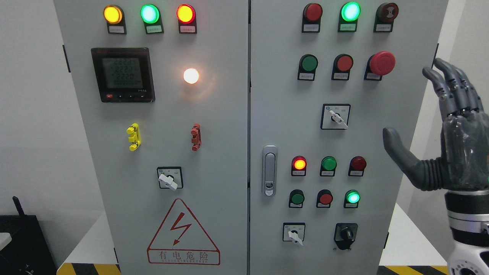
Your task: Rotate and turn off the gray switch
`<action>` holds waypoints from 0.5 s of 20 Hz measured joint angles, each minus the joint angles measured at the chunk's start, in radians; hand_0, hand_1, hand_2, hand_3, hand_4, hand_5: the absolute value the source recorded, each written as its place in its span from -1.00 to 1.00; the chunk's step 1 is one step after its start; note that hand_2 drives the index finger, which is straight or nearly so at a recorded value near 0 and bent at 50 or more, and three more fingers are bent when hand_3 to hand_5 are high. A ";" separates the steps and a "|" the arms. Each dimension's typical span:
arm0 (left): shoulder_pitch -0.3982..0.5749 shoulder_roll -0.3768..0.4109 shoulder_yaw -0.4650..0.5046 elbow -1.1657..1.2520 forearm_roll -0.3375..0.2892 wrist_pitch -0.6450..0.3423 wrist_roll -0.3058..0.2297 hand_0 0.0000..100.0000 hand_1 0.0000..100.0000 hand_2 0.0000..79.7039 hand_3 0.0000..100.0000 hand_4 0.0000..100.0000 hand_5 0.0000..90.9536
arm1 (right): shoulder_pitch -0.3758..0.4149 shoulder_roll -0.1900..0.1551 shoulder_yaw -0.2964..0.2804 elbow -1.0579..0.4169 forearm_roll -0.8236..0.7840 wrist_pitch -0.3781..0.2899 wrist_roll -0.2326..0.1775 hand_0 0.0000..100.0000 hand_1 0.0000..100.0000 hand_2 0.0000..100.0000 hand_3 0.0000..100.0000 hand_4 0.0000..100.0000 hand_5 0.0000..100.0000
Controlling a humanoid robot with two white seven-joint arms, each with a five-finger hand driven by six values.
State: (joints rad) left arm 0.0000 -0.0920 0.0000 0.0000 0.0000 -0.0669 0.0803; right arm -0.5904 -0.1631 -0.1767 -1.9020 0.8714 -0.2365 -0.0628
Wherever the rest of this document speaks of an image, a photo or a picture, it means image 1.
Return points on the gray robotic hand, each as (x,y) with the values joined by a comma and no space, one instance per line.
(463,163)

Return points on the gray rotary switch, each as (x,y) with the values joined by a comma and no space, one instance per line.
(335,116)
(294,232)

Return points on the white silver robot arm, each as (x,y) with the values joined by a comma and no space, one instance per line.
(468,215)

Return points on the lit green push button lower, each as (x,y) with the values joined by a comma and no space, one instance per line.
(351,199)

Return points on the red emergency stop button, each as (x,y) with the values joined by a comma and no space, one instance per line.
(378,65)

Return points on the green indicator light middle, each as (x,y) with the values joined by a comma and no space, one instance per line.
(328,166)

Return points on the green indicator light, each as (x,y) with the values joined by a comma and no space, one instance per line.
(151,17)
(348,17)
(328,166)

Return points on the red push button lower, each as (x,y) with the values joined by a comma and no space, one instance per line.
(324,199)

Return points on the red push button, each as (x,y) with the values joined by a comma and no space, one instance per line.
(341,67)
(324,199)

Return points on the red push button upper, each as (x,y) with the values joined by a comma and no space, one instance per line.
(341,67)

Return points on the lit red indicator middle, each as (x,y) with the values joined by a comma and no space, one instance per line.
(298,166)

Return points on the dark red buzzer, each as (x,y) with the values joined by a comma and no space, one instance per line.
(385,15)

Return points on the green push button upper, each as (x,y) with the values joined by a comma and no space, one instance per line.
(307,67)

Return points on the green indicator light top right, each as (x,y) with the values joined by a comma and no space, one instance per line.
(348,17)

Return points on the red indicator light top right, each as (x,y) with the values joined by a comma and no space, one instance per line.
(311,20)

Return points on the red indicator light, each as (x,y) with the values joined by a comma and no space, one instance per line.
(311,20)
(187,19)

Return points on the red terminal clip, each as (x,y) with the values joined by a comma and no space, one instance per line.
(196,137)

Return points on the gray electrical cabinet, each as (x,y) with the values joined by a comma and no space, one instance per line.
(247,53)

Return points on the white glowing lamp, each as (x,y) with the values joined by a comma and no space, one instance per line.
(191,76)

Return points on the red electric hazard warning sticker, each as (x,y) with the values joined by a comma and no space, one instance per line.
(181,239)

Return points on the red indicator light top left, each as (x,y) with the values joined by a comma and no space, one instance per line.
(187,19)

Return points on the yellow terminal clip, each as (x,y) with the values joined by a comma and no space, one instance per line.
(134,136)

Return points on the green indicator light top left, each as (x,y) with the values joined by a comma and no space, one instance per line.
(151,17)

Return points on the digital power meter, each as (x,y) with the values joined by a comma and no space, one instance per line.
(123,75)

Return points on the yellow indicator light top left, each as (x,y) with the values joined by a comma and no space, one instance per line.
(115,20)

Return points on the black box with antenna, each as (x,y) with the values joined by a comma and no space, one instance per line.
(27,253)

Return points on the black rotary selector switch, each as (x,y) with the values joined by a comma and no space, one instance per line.
(345,235)

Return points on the silver door latch handle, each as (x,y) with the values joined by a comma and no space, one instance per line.
(269,170)

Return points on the gray rotary switch left door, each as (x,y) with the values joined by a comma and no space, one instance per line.
(170,178)

